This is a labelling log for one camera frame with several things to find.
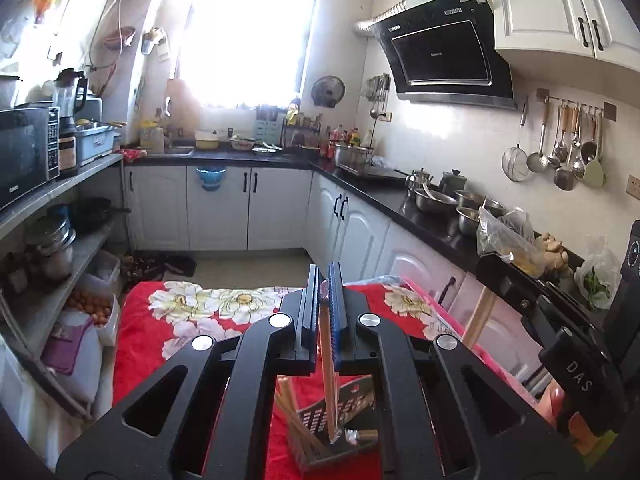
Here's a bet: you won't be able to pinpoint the black wire spice rack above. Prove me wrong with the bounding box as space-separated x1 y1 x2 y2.
280 112 323 148

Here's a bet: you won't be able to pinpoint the grey plastic bin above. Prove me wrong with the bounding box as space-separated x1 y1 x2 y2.
75 122 121 166

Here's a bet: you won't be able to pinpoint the pale knife holder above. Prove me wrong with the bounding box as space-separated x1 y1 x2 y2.
255 105 280 147

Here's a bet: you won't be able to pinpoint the hanging tools beside stove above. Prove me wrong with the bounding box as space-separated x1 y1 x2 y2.
367 74 393 121

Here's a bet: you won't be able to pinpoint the stacked steel pots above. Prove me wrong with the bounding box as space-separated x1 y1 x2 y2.
25 215 78 281

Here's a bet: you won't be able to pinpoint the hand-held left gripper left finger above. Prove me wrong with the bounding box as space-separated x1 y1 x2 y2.
55 264 322 480

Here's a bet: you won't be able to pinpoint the dark shoes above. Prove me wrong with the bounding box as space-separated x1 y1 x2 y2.
122 252 198 281

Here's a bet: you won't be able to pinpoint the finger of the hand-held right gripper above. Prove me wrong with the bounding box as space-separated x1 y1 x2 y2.
542 277 608 331
474 254 548 333

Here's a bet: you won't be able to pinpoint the chopsticks pair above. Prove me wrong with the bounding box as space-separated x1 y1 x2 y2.
272 377 331 453
317 280 346 451
342 427 380 445
460 287 498 351

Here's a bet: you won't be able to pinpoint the steel kettle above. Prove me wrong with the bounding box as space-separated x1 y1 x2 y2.
404 167 435 196

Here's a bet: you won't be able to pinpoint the purple plastic lid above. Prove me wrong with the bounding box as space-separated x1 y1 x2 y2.
40 320 96 376

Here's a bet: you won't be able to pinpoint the white wall holder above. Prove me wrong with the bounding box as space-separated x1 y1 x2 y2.
141 26 168 56

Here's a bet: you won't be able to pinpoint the white base cabinets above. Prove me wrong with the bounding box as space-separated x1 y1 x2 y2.
122 165 501 321

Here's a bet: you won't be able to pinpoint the black blender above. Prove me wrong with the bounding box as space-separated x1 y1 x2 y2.
52 67 90 176

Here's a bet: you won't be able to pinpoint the dark cooking pot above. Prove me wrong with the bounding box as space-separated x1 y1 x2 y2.
440 169 468 193

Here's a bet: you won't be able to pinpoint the black induction cooktop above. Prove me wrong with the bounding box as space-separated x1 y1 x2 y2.
340 162 411 181

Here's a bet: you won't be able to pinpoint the group of sauce bottles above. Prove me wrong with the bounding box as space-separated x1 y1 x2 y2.
320 125 373 158

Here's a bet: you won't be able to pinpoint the wall utensil rail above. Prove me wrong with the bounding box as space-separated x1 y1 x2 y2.
536 88 617 121

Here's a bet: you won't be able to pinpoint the wooden cutting board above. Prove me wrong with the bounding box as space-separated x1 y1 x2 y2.
165 77 201 136

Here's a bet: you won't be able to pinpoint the blue plastic bag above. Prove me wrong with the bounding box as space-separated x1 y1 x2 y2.
195 165 227 193

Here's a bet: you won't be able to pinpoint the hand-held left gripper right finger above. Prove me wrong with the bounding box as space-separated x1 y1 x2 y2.
327 261 587 480

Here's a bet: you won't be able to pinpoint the white upper cabinets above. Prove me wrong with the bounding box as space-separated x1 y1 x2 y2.
485 0 640 71

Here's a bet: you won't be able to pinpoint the plastic bag with greens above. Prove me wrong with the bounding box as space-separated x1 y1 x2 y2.
574 235 623 311

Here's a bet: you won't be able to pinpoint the steel stock pot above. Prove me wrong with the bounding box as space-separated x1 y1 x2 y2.
332 142 375 166

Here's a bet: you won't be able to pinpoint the black range hood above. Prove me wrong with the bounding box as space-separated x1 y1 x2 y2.
370 0 518 111

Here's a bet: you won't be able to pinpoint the person's right hand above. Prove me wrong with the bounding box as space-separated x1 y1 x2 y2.
542 377 601 456

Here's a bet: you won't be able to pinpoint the black microwave oven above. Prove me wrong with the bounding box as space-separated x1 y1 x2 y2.
0 105 61 211

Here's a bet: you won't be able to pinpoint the clear plastic food bag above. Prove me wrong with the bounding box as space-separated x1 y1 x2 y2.
476 206 548 278

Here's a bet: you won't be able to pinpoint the black plastic utensil basket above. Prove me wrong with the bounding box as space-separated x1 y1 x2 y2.
287 385 381 471

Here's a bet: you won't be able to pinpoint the black round wall fan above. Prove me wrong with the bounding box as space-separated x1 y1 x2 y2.
311 75 347 109

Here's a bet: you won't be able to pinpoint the red floral tablecloth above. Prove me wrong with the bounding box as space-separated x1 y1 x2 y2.
112 280 541 480

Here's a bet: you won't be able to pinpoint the box of brown eggs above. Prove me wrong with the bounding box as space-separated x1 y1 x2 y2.
65 285 121 346

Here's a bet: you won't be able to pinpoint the yellow container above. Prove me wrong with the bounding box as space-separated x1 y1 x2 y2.
137 120 166 156

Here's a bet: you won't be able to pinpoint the row of hanging utensils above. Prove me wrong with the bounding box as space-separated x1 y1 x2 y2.
525 100 608 192

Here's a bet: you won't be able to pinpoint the red wall basket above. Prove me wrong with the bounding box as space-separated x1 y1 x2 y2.
102 25 137 51

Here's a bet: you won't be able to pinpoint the grey metal shelf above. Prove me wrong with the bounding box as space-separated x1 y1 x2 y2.
0 152 131 411

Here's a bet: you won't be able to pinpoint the bright kitchen window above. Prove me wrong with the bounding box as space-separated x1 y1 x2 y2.
177 0 321 111

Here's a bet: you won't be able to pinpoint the wire skimmer strainer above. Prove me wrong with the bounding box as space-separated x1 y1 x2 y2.
501 97 531 182

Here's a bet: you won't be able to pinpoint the silver exhaust duct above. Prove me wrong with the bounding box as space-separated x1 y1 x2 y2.
355 2 408 38

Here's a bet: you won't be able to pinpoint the ginger roots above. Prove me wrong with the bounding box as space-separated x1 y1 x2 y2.
535 232 571 276

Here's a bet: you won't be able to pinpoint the black frying pan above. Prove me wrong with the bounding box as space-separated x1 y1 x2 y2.
70 197 132 228

